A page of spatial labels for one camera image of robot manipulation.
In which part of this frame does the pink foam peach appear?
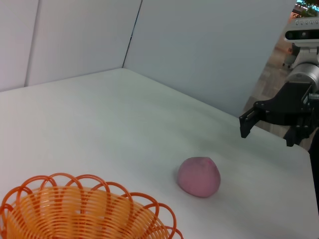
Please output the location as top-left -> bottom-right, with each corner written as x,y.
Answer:
177,156 -> 221,198

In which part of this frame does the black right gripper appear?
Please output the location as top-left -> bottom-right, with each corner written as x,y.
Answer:
238,81 -> 319,147

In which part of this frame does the silver camera mount bracket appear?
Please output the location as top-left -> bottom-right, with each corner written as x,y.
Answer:
291,43 -> 319,67

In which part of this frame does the dark robot torso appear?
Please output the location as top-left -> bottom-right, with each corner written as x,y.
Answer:
308,139 -> 319,239

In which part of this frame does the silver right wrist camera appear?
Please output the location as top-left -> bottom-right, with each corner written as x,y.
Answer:
283,18 -> 319,47

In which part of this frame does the dark office chair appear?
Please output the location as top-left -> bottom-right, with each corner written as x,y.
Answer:
282,42 -> 300,71

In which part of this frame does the orange wire basket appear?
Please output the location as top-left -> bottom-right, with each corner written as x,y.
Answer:
0,173 -> 184,239

